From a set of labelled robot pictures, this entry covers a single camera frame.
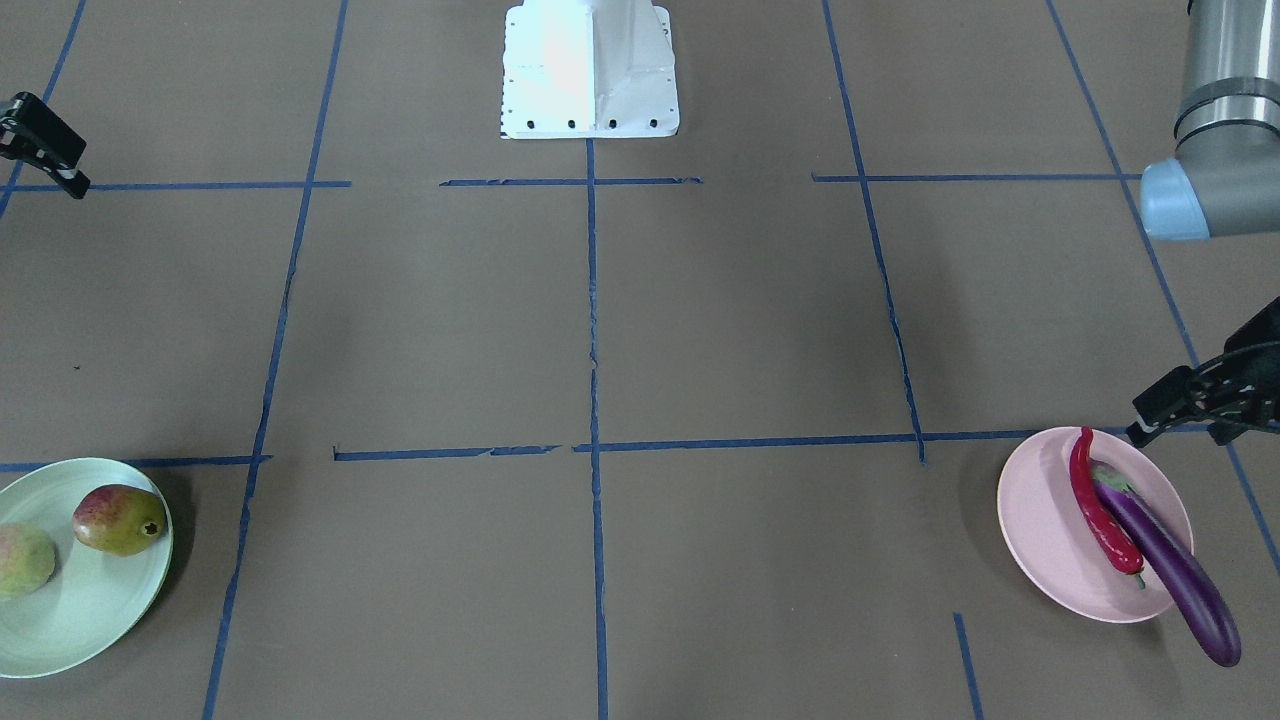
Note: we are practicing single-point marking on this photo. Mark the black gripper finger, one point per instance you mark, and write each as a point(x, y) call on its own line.
point(1167, 404)
point(33, 133)

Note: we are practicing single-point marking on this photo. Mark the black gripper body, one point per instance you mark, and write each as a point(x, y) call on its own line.
point(1190, 395)

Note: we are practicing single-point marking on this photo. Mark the red chili pepper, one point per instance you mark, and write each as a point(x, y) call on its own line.
point(1119, 550)

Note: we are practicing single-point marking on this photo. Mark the purple eggplant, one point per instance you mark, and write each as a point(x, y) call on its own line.
point(1199, 600)

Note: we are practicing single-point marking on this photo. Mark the red yellow apple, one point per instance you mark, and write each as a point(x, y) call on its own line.
point(120, 520)

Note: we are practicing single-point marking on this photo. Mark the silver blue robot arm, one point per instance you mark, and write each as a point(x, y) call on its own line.
point(1222, 180)

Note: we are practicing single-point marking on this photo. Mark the pink plate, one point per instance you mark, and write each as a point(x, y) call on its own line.
point(1052, 545)

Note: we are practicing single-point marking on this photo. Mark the light green plate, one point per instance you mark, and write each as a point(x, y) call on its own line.
point(92, 597)

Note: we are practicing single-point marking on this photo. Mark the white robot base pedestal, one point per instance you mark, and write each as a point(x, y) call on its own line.
point(588, 69)

